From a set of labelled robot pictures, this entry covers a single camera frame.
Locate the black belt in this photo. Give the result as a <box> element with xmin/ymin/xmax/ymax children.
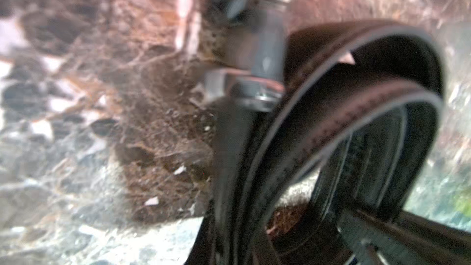
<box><xmin>206</xmin><ymin>0</ymin><xmax>444</xmax><ymax>265</ymax></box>

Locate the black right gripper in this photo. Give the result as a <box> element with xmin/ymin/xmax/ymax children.
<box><xmin>337</xmin><ymin>209</ymin><xmax>471</xmax><ymax>265</ymax></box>

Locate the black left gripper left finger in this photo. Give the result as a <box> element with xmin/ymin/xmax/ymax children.
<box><xmin>184</xmin><ymin>206</ymin><xmax>217</xmax><ymax>265</ymax></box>

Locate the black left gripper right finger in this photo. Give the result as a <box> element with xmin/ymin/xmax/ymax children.
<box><xmin>252</xmin><ymin>229</ymin><xmax>282</xmax><ymax>265</ymax></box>

